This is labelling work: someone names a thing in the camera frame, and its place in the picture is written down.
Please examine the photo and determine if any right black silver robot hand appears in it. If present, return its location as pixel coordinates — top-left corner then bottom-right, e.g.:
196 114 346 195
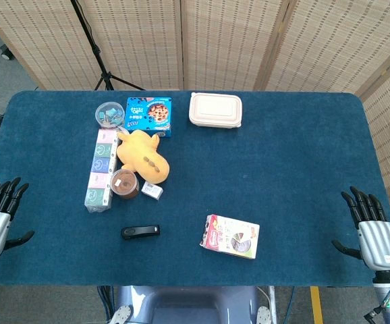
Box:
331 186 390 271

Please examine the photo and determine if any yellow plush toy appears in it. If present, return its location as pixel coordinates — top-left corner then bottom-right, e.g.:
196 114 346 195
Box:
116 130 171 185

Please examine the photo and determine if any silver-blue robot base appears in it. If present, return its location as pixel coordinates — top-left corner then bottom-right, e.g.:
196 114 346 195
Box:
109 286 277 324

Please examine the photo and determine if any yellow floor tape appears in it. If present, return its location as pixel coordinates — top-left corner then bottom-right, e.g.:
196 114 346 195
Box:
310 286 325 324

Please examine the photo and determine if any pastel tissue multipack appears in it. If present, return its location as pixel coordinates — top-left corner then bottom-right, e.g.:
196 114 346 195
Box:
84 129 122 214

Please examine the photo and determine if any clear jar of rubber bands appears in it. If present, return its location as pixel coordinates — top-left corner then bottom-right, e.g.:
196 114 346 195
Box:
109 168 140 200

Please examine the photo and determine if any blue felt table cloth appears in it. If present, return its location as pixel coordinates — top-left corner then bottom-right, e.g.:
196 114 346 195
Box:
0 90 390 288

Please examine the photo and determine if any black stapler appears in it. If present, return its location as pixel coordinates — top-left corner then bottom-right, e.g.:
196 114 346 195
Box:
120 224 161 241

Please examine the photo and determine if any white red biscuit box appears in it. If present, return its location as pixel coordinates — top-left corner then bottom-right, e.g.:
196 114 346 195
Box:
200 214 260 260

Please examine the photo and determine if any small white box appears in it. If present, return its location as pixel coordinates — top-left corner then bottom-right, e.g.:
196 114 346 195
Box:
140 181 164 200

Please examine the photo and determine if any clear jar of binder clips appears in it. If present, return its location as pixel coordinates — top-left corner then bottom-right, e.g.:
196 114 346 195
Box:
95 101 128 130

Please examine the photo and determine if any black caster wheel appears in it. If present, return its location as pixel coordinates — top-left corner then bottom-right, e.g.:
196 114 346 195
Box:
0 45 16 61

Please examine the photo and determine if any blue cookie box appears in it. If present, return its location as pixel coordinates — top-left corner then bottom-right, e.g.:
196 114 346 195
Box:
124 97 173 138

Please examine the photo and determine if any black tripod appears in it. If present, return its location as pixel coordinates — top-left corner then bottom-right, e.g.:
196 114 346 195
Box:
69 0 146 91

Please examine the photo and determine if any beige lidded lunch box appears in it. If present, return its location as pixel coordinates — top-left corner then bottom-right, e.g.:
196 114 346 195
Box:
188 92 243 130

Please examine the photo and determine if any bamboo folding screen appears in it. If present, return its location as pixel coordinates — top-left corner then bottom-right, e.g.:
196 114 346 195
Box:
0 0 390 281

